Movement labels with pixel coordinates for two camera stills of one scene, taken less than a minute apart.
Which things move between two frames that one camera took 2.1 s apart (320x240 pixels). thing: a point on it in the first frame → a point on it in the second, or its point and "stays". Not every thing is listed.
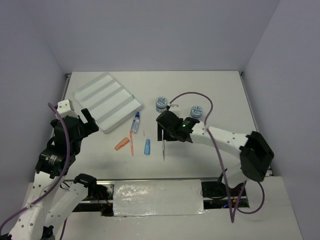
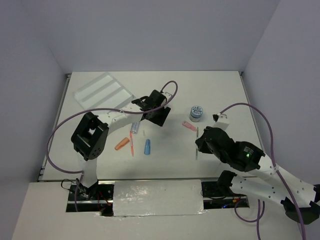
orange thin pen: x=131 y=142 stays
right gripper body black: x=182 y=119 → x=203 y=147
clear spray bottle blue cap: x=135 y=124 stays
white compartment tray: x=110 y=102 stays
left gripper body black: x=82 y=124 → x=158 y=118
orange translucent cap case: x=122 y=143 stays
